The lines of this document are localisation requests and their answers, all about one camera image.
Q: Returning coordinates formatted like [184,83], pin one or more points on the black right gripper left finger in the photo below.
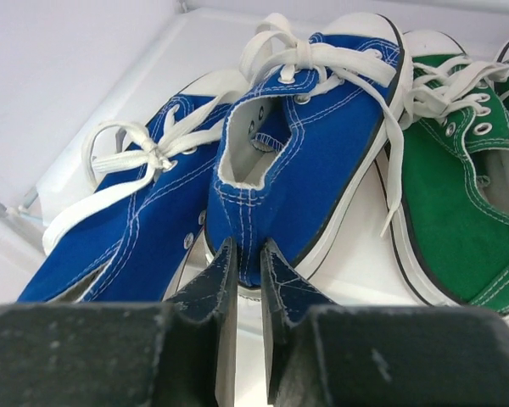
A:
[180,352]

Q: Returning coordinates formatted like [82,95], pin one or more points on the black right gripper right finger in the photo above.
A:
[319,353]

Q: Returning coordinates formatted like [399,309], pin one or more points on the blue canvas sneaker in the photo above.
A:
[296,145]
[129,240]

